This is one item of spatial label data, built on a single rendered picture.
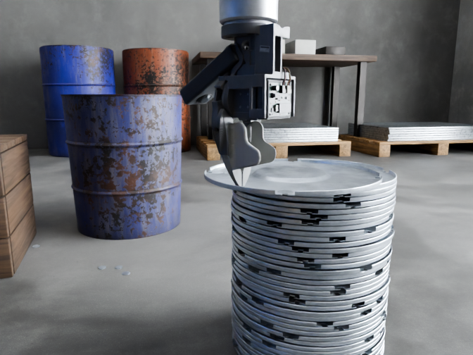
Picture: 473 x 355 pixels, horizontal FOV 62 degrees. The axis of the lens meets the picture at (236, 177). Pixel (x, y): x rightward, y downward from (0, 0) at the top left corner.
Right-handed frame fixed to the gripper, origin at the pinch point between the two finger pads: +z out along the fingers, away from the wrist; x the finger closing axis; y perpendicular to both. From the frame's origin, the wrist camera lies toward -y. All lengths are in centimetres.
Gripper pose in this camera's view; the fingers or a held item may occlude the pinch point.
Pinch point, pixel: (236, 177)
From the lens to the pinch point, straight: 56.3
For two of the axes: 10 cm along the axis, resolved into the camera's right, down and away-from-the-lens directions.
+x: 6.3, -1.5, 7.6
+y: 7.8, 1.2, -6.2
